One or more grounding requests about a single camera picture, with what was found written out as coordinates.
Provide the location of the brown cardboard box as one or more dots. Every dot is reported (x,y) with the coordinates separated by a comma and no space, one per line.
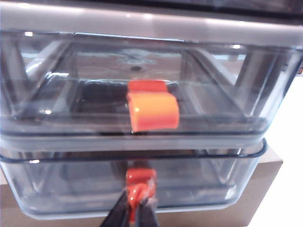
(262,189)

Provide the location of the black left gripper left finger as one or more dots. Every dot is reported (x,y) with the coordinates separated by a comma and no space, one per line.
(119,212)

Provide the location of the white drawer cabinet frame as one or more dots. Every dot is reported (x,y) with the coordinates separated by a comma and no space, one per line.
(142,23)

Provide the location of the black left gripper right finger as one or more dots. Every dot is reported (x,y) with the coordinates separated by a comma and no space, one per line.
(146,215)

